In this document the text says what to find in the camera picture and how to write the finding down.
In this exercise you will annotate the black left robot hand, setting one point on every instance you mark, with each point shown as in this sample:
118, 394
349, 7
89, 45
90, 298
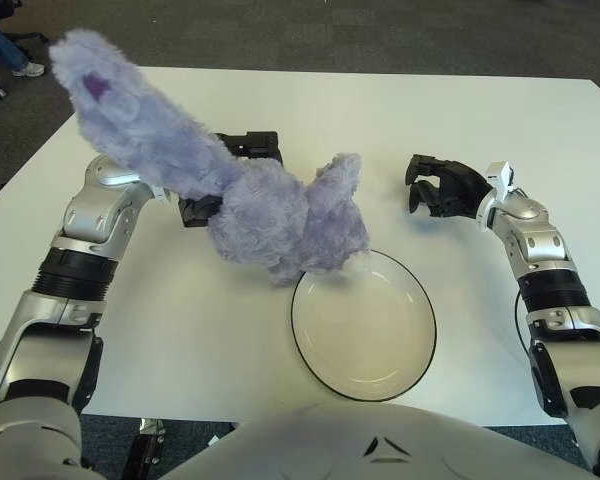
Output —
257, 145

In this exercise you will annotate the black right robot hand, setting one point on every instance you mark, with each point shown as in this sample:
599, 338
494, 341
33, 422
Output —
460, 190

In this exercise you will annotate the purple plush bunny doll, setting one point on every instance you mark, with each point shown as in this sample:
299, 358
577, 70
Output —
280, 215

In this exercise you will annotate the white plate black rim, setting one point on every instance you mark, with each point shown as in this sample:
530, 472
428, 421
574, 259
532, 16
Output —
365, 340

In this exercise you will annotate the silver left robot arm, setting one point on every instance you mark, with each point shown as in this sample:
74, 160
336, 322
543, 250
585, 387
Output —
95, 210

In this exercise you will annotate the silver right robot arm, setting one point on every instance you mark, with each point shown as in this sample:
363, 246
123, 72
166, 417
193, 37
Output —
545, 245

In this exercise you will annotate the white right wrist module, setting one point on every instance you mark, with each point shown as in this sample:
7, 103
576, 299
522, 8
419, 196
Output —
500, 180

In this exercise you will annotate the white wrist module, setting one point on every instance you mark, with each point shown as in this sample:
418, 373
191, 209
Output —
161, 194
500, 180

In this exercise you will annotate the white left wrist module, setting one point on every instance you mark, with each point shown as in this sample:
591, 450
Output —
161, 194

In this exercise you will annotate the white sneaker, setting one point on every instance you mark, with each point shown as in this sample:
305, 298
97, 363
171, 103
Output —
29, 70

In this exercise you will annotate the black chair base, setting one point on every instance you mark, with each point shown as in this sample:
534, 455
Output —
27, 37

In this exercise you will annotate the blue jeans leg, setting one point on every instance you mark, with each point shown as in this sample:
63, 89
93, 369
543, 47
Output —
2, 45

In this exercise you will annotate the grey robot torso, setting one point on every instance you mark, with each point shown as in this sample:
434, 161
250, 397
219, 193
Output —
355, 445

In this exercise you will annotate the black metal bracket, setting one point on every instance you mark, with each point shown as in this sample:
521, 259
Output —
145, 450

